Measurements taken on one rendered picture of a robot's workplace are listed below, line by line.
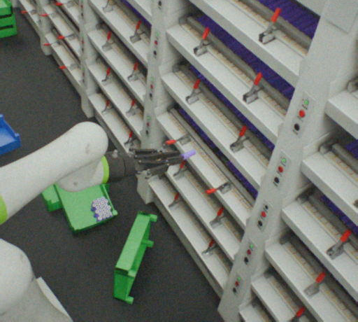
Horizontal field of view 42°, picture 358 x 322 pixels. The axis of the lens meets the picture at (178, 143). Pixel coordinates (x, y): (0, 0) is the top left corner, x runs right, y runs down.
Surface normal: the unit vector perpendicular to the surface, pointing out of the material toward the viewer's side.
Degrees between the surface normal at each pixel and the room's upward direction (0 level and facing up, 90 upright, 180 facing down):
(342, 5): 90
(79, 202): 23
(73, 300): 0
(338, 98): 17
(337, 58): 90
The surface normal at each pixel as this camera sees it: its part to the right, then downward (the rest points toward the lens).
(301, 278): -0.13, -0.63
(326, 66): -0.85, 0.27
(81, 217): 0.31, -0.44
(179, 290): 0.12, -0.74
